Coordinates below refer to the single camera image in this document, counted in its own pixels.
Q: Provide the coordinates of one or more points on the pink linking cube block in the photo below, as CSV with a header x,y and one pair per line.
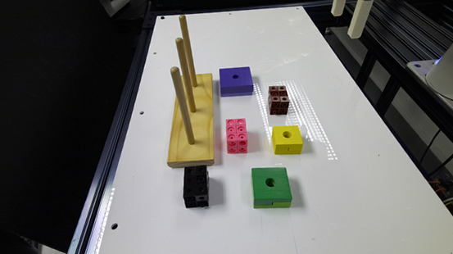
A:
x,y
237,138

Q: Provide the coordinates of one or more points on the brown linking cube block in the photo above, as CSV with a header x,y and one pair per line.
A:
x,y
278,100

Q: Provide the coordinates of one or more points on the purple wooden square block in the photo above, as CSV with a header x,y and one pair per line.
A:
x,y
236,82

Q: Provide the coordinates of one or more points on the yellow wooden square block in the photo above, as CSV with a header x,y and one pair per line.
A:
x,y
287,139

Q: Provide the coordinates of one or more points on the rear wooden peg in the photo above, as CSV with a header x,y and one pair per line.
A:
x,y
188,49

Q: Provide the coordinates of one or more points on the wooden peg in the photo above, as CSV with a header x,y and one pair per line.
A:
x,y
188,49
188,87
183,104

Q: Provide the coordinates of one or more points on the middle wooden peg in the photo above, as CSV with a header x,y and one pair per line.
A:
x,y
188,87

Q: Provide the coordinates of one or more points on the front wooden peg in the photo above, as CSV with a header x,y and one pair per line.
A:
x,y
183,104

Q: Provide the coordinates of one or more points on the green wooden square block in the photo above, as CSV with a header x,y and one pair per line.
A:
x,y
271,187

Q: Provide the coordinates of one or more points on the wooden peg board base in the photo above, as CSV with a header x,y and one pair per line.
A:
x,y
181,153

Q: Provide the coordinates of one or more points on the black linking cube block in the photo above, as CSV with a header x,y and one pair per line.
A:
x,y
195,186

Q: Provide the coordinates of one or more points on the black aluminium frame rack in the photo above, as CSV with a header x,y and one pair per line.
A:
x,y
398,32

